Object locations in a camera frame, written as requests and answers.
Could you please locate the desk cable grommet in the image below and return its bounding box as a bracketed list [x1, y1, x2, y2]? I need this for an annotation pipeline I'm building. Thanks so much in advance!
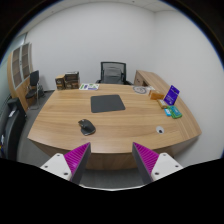
[156, 126, 165, 134]

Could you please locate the purple standing sign card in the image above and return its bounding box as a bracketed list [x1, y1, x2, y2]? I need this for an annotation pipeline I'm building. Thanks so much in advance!
[164, 85, 180, 106]

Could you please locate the black visitor chair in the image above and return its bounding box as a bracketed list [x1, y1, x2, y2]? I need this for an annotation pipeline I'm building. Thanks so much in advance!
[25, 70, 45, 102]

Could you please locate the green white leaflet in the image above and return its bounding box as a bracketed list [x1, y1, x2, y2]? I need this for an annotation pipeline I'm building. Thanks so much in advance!
[79, 83, 99, 90]

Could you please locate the round coiled cable plate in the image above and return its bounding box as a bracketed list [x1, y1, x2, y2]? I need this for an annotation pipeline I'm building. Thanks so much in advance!
[133, 86, 147, 94]

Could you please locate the orange wooden box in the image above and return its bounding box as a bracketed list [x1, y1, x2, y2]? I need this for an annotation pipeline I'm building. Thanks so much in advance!
[149, 90, 164, 100]

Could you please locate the small brown box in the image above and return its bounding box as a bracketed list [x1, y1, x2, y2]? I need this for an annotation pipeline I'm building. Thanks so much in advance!
[55, 75, 65, 90]

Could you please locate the dark grey mouse pad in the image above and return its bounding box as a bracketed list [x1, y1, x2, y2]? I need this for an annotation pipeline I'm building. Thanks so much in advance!
[91, 94, 125, 113]

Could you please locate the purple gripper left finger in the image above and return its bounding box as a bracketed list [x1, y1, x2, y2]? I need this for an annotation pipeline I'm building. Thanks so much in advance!
[41, 142, 91, 184]

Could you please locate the yellow small box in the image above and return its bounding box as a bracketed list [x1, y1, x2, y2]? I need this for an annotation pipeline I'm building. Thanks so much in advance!
[157, 99, 168, 109]

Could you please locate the black mesh office chair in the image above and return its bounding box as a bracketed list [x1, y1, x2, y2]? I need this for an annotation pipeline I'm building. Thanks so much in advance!
[97, 62, 131, 85]

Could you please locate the green flat box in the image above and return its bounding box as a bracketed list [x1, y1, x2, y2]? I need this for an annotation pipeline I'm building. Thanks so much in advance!
[168, 105, 182, 119]

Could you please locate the black leather armchair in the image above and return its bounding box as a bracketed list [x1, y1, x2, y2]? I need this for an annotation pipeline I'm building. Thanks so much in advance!
[0, 98, 26, 161]

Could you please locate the dark grey computer mouse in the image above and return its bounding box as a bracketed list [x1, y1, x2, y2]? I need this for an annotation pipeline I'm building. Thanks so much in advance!
[78, 119, 96, 135]

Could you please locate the wooden bookshelf cabinet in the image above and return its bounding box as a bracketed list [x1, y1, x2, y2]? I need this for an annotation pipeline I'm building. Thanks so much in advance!
[7, 43, 33, 111]

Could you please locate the wooden office desk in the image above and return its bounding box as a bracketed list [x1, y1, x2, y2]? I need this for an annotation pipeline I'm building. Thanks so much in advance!
[28, 84, 201, 170]

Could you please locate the blue small box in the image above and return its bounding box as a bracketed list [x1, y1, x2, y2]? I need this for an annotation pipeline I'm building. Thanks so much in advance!
[164, 109, 171, 116]

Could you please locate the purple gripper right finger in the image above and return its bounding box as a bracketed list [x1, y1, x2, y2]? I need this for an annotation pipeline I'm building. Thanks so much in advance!
[132, 142, 182, 184]

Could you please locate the wooden side cabinet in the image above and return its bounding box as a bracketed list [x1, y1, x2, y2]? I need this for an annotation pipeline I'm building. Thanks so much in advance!
[134, 70, 170, 94]

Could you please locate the dark brown box stack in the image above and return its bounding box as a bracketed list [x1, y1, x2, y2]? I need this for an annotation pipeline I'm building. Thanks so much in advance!
[64, 71, 80, 89]

